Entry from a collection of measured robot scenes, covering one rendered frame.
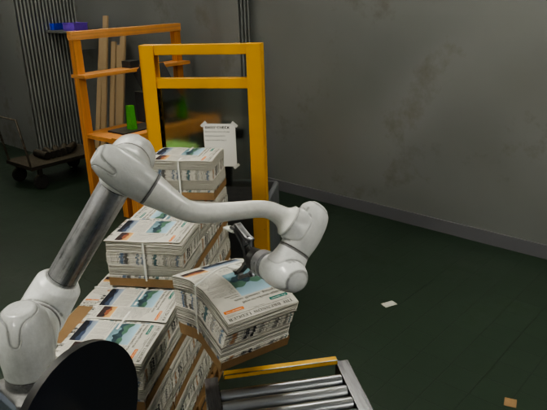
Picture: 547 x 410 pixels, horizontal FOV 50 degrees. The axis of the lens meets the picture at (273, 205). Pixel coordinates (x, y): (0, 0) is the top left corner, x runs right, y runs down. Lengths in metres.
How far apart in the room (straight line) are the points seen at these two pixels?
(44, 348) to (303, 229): 0.85
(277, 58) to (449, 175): 2.21
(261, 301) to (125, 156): 0.70
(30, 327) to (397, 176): 4.36
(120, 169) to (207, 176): 1.57
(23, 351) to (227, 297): 0.65
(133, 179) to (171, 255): 1.13
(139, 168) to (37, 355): 0.64
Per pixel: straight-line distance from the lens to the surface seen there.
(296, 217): 1.78
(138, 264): 2.84
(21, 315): 1.90
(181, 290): 2.21
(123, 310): 2.73
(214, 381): 2.26
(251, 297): 2.03
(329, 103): 6.02
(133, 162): 1.69
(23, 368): 1.94
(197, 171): 3.22
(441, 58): 5.33
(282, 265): 1.76
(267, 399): 2.16
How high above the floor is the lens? 2.14
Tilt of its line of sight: 20 degrees down
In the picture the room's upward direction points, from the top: 2 degrees counter-clockwise
